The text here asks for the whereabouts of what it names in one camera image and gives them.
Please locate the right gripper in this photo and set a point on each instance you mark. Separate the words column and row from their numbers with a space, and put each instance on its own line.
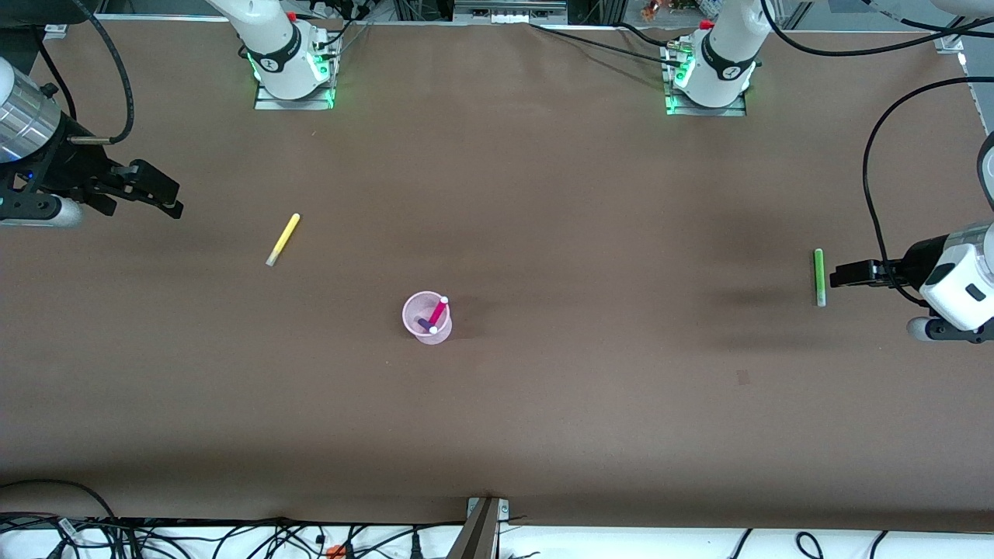
column 64, row 164

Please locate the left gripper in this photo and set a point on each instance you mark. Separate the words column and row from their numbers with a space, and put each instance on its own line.
column 917, row 259

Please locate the purple pen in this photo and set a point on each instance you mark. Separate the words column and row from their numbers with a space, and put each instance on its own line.
column 425, row 322

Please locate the pink pen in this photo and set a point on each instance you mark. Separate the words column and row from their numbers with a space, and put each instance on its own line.
column 439, row 310

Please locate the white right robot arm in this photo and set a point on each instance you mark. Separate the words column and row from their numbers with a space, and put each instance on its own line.
column 272, row 39

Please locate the pink pen holder cup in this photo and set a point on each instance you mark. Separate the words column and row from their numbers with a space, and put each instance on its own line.
column 443, row 336

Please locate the green pen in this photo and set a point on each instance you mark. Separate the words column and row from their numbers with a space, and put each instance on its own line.
column 819, row 276

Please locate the yellow pen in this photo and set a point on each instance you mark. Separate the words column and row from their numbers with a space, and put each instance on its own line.
column 283, row 239

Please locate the aluminium corner bracket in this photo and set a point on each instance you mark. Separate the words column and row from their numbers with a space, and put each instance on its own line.
column 949, row 40
column 54, row 32

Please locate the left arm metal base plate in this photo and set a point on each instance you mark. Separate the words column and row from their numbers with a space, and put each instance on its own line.
column 730, row 112

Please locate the metal table bracket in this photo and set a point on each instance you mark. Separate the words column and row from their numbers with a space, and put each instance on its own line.
column 477, row 536

